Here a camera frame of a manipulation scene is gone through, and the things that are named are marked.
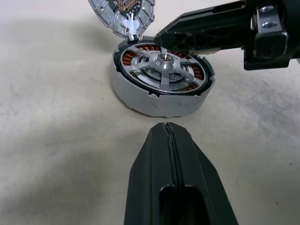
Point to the silver motor cover circuit board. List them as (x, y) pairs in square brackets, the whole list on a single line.
[(140, 21)]

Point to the grey motor stator housing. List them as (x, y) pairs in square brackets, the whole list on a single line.
[(140, 100)]

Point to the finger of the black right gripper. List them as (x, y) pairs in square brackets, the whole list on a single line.
[(201, 21), (211, 39)]

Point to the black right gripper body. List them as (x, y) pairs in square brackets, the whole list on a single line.
[(267, 65)]

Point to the black rotor wheel silver spokes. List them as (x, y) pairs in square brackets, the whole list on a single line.
[(165, 63)]

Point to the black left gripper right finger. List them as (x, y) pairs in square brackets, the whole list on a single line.
[(201, 173)]

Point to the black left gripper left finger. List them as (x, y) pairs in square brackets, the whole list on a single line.
[(150, 173)]

